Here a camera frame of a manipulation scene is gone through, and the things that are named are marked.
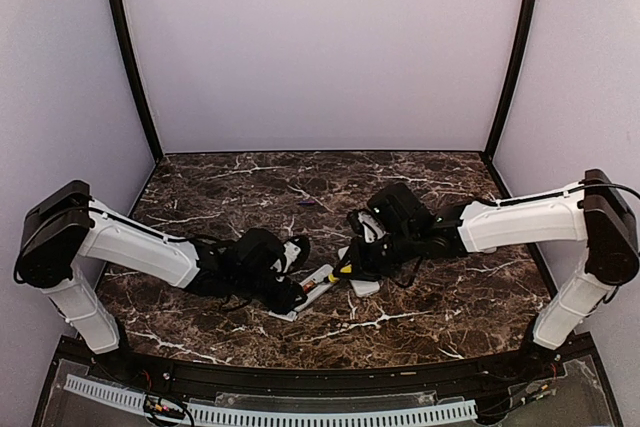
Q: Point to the white slotted cable duct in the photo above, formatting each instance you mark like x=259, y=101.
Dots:
x=229, y=409

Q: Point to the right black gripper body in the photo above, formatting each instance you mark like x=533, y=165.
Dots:
x=380, y=261

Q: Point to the orange AAA battery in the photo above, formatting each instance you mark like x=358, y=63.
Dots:
x=309, y=286

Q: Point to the yellow handled screwdriver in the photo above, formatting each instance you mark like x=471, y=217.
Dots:
x=331, y=275

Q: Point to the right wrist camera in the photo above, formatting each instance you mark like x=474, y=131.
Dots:
x=366, y=227

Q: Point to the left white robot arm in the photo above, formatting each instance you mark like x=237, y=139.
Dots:
x=71, y=224

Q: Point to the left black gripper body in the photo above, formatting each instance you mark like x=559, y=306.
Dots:
x=278, y=304

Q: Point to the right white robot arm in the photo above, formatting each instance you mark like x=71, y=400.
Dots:
x=396, y=228

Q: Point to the black frame post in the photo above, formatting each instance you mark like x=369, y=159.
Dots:
x=520, y=40
x=128, y=56

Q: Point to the black front table rail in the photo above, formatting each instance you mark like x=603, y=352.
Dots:
x=484, y=376

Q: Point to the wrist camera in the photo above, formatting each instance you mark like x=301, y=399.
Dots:
x=296, y=252
x=366, y=227

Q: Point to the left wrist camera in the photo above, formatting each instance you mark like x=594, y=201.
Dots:
x=296, y=252

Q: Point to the right black frame post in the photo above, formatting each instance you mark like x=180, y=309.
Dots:
x=520, y=40

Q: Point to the white remote with display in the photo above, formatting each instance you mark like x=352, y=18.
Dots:
x=312, y=296

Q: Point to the left black frame post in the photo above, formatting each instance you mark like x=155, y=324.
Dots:
x=128, y=56

